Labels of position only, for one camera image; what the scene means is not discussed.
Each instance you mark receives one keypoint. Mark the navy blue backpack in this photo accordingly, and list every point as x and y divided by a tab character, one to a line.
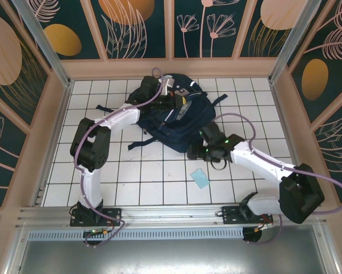
188	125

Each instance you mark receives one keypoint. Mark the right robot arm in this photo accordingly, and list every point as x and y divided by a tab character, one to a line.
259	162

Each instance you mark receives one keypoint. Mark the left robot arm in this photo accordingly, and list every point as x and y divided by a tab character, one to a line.
122	118

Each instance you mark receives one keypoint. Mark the light blue card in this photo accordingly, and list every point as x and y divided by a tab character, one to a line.
200	178

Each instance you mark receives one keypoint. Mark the grey metal panel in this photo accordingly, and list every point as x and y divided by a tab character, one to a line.
173	257

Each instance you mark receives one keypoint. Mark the small circuit board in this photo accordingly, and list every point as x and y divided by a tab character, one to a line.
96	232

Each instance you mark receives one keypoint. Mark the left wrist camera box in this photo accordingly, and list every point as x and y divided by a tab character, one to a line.
168	85

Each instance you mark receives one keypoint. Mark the aluminium mounting rail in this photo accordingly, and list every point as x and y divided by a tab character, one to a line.
173	214

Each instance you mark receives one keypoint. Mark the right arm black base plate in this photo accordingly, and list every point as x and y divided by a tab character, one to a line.
230	215

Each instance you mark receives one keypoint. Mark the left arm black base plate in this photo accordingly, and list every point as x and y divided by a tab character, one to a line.
113	214

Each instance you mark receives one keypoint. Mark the aluminium frame post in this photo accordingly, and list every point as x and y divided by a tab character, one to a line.
42	40
293	34

